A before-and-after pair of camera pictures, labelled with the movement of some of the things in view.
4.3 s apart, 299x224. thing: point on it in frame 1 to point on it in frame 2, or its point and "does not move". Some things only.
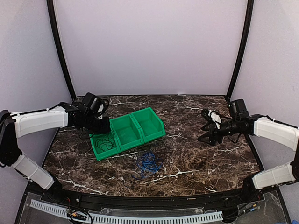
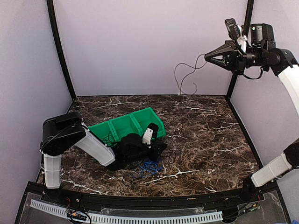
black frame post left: [50, 6] does not move
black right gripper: [213, 130] to [235, 59]
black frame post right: [249, 18] does not move
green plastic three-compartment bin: [127, 132] does not move
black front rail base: [254, 206] does not move
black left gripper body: [98, 128] to [153, 157]
